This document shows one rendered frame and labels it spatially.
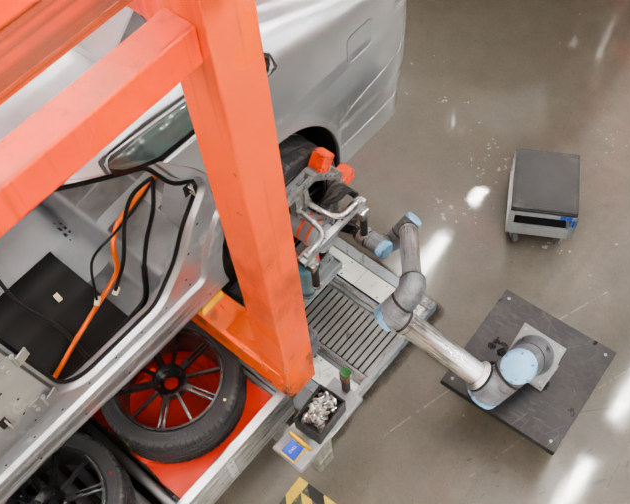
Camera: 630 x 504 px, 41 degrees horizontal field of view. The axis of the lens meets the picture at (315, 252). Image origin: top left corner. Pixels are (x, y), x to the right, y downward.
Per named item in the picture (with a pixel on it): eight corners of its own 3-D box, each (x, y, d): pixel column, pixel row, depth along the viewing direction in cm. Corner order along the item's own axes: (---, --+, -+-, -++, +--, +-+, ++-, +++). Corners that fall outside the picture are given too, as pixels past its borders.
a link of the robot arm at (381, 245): (388, 258, 405) (379, 261, 396) (367, 245, 410) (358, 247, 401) (397, 242, 402) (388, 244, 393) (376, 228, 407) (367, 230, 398)
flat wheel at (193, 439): (152, 316, 429) (140, 294, 409) (269, 361, 412) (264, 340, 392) (84, 433, 399) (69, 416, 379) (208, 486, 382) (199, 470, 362)
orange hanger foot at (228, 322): (208, 291, 406) (195, 254, 376) (290, 353, 386) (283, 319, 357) (184, 315, 400) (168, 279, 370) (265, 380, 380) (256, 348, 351)
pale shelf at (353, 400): (334, 378, 389) (334, 376, 387) (363, 400, 383) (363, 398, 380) (272, 449, 374) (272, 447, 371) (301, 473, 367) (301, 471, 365)
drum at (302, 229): (305, 215, 394) (302, 198, 382) (340, 239, 386) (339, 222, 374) (285, 235, 389) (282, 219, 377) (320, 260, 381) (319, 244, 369)
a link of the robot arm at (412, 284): (413, 283, 348) (406, 205, 405) (392, 302, 353) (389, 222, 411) (433, 298, 351) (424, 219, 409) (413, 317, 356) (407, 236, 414)
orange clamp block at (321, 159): (315, 163, 375) (322, 146, 370) (329, 172, 372) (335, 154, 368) (306, 166, 369) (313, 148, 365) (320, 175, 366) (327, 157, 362)
